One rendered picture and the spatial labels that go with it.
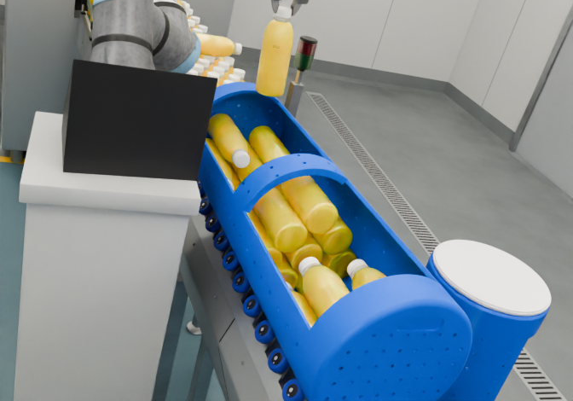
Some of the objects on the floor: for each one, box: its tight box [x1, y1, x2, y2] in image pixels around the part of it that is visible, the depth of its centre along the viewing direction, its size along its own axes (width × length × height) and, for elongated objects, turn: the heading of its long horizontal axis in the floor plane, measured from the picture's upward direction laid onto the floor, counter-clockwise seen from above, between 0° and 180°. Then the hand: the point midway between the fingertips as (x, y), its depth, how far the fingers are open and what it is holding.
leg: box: [152, 271, 188, 401], centre depth 195 cm, size 6×6×63 cm
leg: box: [187, 336, 214, 401], centre depth 201 cm, size 6×6×63 cm
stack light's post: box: [284, 81, 304, 119], centre depth 239 cm, size 4×4×110 cm
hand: (284, 8), depth 141 cm, fingers closed on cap, 3 cm apart
